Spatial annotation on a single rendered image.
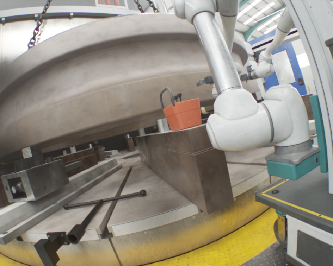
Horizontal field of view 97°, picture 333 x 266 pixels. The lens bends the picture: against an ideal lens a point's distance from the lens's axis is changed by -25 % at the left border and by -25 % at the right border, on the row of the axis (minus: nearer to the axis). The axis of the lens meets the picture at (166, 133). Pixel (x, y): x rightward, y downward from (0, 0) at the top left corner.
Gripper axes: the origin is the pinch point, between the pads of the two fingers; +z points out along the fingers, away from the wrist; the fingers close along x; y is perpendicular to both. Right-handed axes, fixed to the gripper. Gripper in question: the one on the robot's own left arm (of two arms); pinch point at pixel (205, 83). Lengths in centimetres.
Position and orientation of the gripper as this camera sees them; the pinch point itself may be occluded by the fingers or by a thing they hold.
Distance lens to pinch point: 158.9
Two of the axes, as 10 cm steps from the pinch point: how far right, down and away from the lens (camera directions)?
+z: -4.1, 0.8, 9.1
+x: -8.8, 2.4, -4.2
